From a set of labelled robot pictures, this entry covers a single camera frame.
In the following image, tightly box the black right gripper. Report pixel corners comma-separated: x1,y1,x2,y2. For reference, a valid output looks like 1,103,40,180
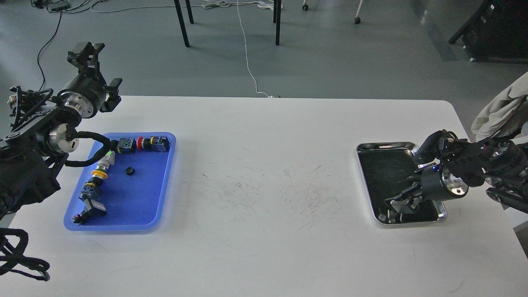
384,165,469,214

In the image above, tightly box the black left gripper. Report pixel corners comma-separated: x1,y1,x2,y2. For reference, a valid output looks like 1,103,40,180
58,42,123,118

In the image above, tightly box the small black gear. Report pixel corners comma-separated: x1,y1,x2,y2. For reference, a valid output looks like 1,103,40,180
125,167,135,176

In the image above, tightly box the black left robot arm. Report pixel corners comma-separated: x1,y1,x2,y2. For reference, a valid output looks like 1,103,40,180
0,42,122,216

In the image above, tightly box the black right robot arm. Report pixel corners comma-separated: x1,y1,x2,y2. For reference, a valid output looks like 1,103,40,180
384,130,528,221

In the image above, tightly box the shiny metal tray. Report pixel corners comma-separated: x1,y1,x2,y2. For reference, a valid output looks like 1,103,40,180
356,141,448,228

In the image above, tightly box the black table leg left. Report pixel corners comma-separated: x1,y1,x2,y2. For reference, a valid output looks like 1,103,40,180
173,0,194,48

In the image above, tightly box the black table leg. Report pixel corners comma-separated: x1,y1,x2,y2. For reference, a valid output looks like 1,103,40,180
173,0,194,48
272,0,282,46

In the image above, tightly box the blue plastic tray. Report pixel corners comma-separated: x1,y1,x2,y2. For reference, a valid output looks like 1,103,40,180
64,132,177,231

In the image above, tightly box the beige cloth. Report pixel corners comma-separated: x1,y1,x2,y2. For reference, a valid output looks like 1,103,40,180
471,73,528,141

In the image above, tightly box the black cabinet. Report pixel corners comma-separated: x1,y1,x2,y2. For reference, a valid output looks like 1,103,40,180
448,0,528,64

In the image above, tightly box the black table leg right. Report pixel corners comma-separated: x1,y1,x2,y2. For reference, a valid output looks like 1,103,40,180
272,0,282,46

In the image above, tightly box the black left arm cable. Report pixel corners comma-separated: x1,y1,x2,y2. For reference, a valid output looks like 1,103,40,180
64,131,113,167

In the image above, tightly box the black floor cable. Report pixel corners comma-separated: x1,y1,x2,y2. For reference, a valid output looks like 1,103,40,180
35,0,108,91

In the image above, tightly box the green push button switch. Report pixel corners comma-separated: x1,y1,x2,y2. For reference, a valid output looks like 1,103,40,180
109,137,137,154

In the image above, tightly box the light green button switch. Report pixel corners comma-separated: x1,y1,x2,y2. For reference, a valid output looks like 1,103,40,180
96,150,116,172

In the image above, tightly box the red push button switch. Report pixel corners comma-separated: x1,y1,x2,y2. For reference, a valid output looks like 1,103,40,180
136,136,170,153

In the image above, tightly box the yellow ring button switch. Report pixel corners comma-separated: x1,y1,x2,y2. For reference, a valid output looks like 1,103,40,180
79,169,108,201

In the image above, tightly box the black switch with white face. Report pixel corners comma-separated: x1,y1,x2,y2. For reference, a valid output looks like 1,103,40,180
72,198,107,224

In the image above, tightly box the white floor cable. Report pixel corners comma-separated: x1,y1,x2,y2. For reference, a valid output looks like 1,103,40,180
202,0,285,99

